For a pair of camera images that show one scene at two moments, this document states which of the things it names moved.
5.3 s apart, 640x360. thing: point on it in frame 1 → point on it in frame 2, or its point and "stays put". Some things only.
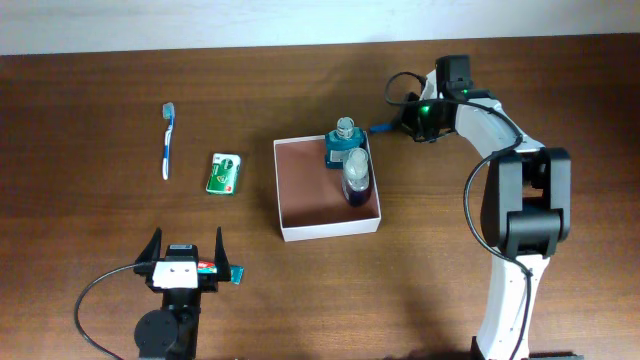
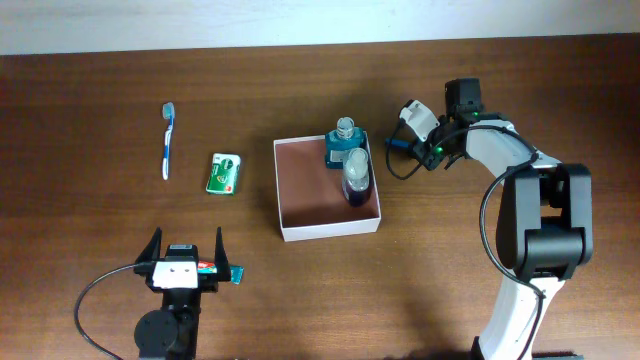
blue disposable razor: [380, 128] → [399, 143]
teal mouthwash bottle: [341, 141] stays put
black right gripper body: [425, 120] → [436, 156]
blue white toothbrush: [168, 113] stays put
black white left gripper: [153, 250] stays put
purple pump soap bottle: [356, 178] stays put
